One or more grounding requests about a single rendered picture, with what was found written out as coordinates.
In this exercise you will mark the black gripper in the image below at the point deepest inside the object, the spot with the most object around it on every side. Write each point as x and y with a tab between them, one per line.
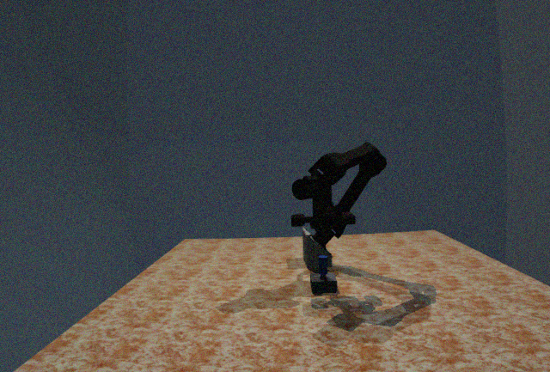
300	220

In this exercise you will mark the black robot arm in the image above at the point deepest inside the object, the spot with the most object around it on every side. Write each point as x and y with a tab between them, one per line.
334	165

